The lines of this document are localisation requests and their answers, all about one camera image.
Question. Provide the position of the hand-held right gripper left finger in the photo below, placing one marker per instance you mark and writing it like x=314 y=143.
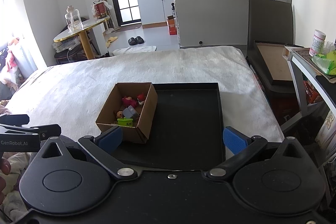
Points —
x=110 y=138

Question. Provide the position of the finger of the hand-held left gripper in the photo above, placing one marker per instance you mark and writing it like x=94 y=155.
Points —
x=21 y=142
x=14 y=119

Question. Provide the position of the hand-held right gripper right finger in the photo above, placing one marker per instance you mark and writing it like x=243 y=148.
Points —
x=235 y=142

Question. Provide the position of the green toy block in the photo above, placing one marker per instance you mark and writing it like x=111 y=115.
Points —
x=125 y=122

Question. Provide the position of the brown figurine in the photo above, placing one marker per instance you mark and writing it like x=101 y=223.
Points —
x=120 y=114

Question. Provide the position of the lilac toy block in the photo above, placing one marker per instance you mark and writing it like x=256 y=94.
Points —
x=131 y=111

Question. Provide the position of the brown cardboard box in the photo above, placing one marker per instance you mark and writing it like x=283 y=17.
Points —
x=144 y=121

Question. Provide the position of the black tray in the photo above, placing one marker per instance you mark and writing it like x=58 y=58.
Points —
x=189 y=121

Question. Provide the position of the small red white figurine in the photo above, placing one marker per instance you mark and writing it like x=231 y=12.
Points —
x=141 y=98

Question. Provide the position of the person's left hand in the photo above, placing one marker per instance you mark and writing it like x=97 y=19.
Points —
x=4 y=166

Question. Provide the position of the crumpled light bedding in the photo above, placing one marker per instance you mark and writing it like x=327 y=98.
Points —
x=13 y=187

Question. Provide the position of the pink clothes pile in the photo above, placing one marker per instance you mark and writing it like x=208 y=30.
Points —
x=9 y=64

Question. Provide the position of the dark low stool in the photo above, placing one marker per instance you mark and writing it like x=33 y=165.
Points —
x=65 y=58

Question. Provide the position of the black framed brown board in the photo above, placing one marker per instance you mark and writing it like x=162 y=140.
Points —
x=275 y=66

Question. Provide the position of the white floor mat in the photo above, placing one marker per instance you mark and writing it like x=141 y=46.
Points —
x=134 y=50

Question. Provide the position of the white blanket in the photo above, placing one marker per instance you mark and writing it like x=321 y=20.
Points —
x=183 y=66

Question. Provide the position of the red basket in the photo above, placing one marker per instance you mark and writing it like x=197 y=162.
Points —
x=312 y=92

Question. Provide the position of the yellow printed book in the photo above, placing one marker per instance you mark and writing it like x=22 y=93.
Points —
x=326 y=129

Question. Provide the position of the yellow slipper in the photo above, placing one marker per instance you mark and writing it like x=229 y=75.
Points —
x=112 y=40

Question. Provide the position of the black slipper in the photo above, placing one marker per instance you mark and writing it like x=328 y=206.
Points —
x=132 y=41
x=140 y=40

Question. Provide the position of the white side table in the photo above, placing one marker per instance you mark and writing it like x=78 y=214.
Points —
x=302 y=66

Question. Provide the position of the round wooden table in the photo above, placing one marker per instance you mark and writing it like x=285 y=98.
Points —
x=81 y=29

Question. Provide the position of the brown door mat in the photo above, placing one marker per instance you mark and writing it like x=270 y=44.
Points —
x=131 y=28

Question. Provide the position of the clear glass jar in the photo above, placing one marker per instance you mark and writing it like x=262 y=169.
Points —
x=73 y=20

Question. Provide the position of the green plastic bag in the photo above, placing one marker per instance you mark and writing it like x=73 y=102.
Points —
x=326 y=62

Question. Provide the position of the orange carton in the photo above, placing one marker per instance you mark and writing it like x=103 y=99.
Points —
x=172 y=27

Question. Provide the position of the red gift canister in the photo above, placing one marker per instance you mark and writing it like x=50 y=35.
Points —
x=100 y=10

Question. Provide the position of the white pill bottle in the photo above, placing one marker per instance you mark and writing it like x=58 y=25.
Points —
x=317 y=43

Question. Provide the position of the white kitchen cabinet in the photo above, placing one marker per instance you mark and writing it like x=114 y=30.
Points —
x=155 y=6

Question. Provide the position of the black spray bottle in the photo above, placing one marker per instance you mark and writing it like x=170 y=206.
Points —
x=173 y=10

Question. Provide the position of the flat cardboard picture frame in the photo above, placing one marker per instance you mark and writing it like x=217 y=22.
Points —
x=270 y=19

